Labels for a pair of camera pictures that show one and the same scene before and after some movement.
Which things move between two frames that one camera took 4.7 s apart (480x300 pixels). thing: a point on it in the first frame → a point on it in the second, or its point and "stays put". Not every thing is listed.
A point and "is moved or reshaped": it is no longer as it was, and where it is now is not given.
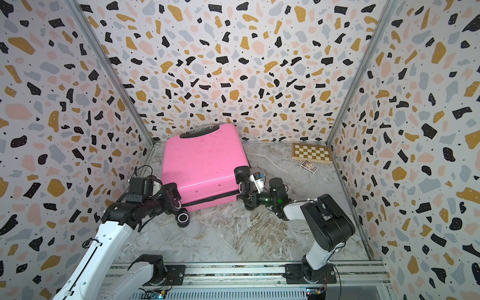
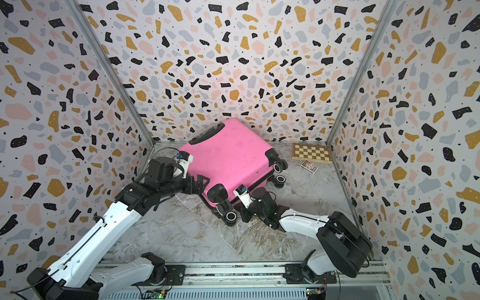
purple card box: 309,166 stays put
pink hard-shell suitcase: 200,163 is moved or reshaped
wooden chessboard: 311,152 stays put
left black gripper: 168,194 → 192,189
